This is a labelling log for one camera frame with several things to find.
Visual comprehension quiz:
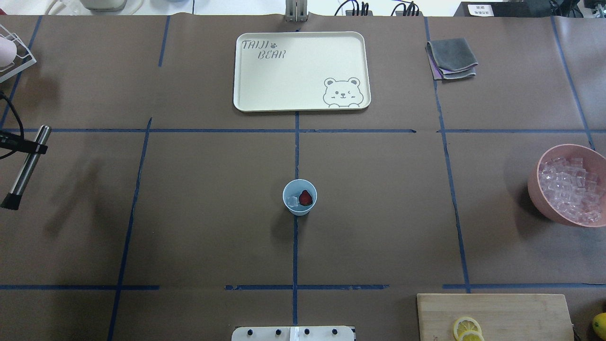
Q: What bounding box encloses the clear ice cube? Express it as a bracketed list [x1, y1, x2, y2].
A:
[285, 196, 299, 209]

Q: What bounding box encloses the red strawberry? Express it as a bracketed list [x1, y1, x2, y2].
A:
[298, 190, 313, 207]

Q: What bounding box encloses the light blue paper cup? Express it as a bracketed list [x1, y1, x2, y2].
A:
[282, 179, 318, 216]

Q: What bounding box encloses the pink bowl of ice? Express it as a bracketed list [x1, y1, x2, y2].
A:
[527, 144, 606, 227]

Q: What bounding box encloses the cream bear serving tray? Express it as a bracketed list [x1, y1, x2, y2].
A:
[233, 32, 372, 112]

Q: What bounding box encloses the grey folded cloth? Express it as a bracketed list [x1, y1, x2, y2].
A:
[426, 37, 479, 81]

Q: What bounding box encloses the lemon slice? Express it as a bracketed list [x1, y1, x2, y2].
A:
[452, 316, 483, 341]
[457, 330, 485, 341]

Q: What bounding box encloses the wooden cutting board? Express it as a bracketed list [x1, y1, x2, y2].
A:
[416, 293, 574, 341]

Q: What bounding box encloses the whole yellow lemon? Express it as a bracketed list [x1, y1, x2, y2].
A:
[591, 312, 606, 341]

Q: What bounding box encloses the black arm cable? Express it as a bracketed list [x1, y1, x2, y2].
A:
[0, 91, 25, 160]

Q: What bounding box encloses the aluminium frame post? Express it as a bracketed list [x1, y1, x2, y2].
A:
[285, 0, 309, 22]

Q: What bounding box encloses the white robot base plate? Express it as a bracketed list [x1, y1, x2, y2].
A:
[231, 325, 356, 341]

